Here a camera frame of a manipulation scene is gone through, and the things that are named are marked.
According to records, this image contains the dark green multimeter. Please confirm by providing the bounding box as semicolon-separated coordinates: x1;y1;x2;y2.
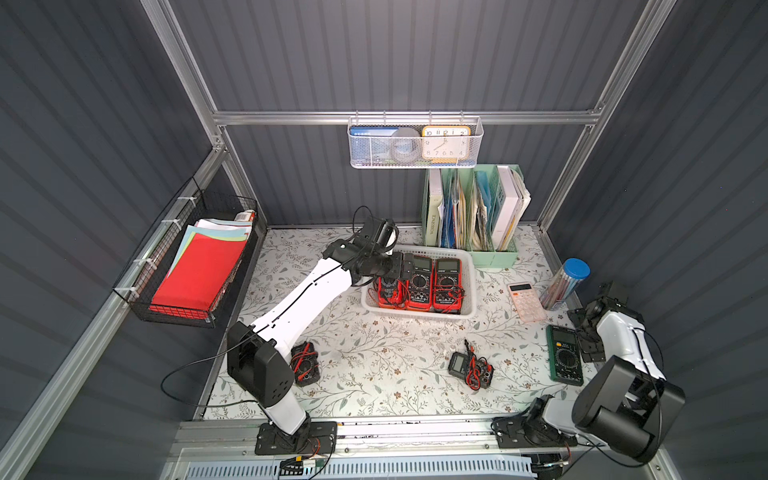
546;325;584;386

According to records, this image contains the white plastic basket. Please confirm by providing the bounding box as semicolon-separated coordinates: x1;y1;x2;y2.
361;245;478;321

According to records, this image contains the red ANENG multimeter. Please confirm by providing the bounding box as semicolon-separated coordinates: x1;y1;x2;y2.
432;258;465;314

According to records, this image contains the small black multimeter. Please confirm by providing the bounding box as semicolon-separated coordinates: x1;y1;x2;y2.
289;341;320;387
447;340;494;391

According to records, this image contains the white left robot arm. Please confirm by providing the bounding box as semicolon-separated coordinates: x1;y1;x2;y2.
227;217;414;435

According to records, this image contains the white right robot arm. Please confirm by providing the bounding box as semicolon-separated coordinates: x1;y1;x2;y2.
522;281;686;465

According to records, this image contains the blue box in basket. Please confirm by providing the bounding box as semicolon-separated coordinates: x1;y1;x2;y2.
348;126;397;168

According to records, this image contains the blue lid pencil tube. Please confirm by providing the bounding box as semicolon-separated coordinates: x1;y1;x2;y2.
539;258;591;310

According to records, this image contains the pink calculator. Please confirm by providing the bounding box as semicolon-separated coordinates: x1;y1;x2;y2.
507;283;547;323

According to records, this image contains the grey tape roll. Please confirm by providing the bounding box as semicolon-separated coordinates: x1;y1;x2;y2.
390;127;422;164

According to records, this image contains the green file organizer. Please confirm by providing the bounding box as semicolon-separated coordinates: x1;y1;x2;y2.
421;165;531;270

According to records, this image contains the orange alarm clock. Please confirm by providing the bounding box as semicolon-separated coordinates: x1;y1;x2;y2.
421;125;472;162

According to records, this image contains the red paper folder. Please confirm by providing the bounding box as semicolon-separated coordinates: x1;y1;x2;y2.
149;226;248;320

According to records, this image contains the white wire hanging basket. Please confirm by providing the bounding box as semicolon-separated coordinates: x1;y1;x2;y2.
347;116;485;170

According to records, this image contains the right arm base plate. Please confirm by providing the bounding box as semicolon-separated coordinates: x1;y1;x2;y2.
491;415;578;449

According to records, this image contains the black wire wall basket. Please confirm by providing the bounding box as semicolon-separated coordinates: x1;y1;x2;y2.
114;185;258;328

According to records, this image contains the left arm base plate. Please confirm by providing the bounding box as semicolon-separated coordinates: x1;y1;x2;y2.
254;420;338;457

